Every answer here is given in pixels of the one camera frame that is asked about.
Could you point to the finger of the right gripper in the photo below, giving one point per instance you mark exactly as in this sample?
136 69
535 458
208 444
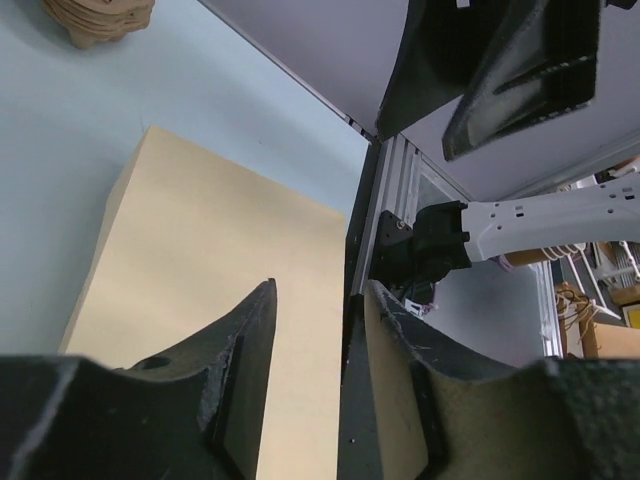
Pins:
540 64
441 47

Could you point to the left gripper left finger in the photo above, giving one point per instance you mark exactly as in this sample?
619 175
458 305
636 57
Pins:
192 411

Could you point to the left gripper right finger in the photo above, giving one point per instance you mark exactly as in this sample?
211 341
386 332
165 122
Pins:
444 411

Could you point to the tan paper bag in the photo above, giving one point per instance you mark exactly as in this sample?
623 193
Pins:
185 236

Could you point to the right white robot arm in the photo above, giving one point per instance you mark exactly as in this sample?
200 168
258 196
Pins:
455 235

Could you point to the brown pulp cup carriers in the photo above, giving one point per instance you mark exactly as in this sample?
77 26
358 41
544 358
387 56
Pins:
91 22

